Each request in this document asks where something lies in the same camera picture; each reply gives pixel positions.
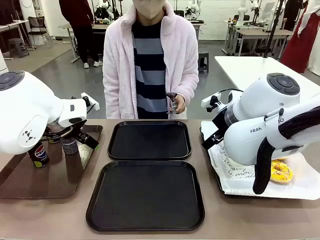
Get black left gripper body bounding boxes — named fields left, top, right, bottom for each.
left=46, top=119, right=87, bottom=139

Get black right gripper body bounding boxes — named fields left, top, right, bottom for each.
left=211, top=107, right=230, bottom=141

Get black Pepsi can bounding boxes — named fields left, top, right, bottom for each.
left=27, top=141, right=50, bottom=168
left=61, top=136, right=79, bottom=157

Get metal tongs red dotted tips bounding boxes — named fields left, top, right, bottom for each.
left=165, top=92, right=180, bottom=115

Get person right forearm pink sleeve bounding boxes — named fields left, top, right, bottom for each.
left=102, top=73, right=124, bottom=120

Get person left forearm pink sleeve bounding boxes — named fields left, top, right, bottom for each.
left=169, top=71, right=200, bottom=107

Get person left hand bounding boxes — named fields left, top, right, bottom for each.
left=174, top=94, right=187, bottom=114

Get black tray under paper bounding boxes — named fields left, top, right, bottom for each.
left=199, top=126, right=320, bottom=201

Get printed paper donut wrapper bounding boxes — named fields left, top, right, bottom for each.
left=208, top=141, right=256, bottom=180

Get brown plastic serving tray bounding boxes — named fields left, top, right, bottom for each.
left=0, top=124, right=104, bottom=200

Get large white paper sheet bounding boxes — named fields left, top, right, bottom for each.
left=200, top=120, right=320, bottom=201

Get white table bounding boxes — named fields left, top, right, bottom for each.
left=214, top=55, right=320, bottom=89

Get black plastic serving tray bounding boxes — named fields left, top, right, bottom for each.
left=85, top=160, right=206, bottom=232
left=107, top=120, right=193, bottom=161

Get dark plastic stool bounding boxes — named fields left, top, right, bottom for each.
left=197, top=50, right=210, bottom=74

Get yellow sprinkled donut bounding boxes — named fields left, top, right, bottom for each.
left=269, top=157, right=294, bottom=184

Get person in pink fleece robe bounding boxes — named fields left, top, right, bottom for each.
left=102, top=0, right=200, bottom=120

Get wooden table with robot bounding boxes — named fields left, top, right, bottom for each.
left=231, top=27, right=295, bottom=57

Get grey plastic stool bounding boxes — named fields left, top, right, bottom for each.
left=7, top=37, right=30, bottom=59

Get light wooden work table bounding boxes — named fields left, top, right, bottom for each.
left=57, top=23, right=109, bottom=64

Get person in maroon top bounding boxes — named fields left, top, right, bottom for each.
left=59, top=0, right=104, bottom=69

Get black tripod pole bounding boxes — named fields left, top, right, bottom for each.
left=263, top=0, right=286, bottom=60

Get black office chair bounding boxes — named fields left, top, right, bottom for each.
left=27, top=16, right=55, bottom=49

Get figure in red dress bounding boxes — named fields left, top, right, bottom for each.
left=279, top=0, right=320, bottom=74

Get white desk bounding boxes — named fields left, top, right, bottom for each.
left=0, top=19, right=31, bottom=51

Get beige face mask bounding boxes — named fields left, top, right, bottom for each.
left=132, top=0, right=168, bottom=20

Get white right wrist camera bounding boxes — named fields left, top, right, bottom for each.
left=201, top=92, right=222, bottom=112

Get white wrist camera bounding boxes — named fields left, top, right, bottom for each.
left=80, top=92, right=100, bottom=112
left=201, top=92, right=222, bottom=112

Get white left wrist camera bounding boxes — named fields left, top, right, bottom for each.
left=80, top=92, right=100, bottom=112

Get thin black camera cable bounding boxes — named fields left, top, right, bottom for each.
left=219, top=88, right=245, bottom=96

